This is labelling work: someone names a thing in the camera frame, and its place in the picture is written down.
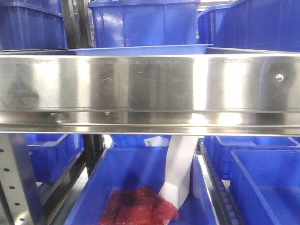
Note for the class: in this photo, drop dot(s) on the blue plastic tray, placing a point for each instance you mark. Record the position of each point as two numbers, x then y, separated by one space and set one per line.
144 50

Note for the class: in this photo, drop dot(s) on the perforated steel shelf upright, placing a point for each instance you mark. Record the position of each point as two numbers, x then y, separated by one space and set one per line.
18 181

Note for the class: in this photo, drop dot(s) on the blue bin lower centre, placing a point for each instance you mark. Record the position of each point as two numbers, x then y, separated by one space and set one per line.
131 168

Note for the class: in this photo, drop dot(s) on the blue bin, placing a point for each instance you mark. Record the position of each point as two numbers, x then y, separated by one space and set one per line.
125 23
131 168
252 24
32 24
51 153
265 185
219 148

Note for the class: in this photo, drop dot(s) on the blue bin lower right rear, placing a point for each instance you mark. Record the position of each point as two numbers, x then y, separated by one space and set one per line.
219 148

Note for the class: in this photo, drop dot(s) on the red bubble wrap bag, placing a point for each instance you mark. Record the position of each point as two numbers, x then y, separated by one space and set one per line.
140 206

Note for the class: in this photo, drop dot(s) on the blue bin upper centre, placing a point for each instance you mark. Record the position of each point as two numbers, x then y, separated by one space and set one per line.
125 23

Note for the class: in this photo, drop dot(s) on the blue bin lower left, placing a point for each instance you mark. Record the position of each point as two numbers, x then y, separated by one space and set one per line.
51 153

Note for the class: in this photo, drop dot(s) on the white roller conveyor track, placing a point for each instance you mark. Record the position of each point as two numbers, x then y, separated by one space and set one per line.
223 206

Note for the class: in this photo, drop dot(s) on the blue bin upper right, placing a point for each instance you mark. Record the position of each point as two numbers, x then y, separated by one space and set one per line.
252 24

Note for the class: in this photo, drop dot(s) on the blue bin upper left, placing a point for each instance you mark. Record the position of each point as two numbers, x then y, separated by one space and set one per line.
32 24

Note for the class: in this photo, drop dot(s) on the stainless steel shelf rail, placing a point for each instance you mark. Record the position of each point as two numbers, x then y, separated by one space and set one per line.
222 92

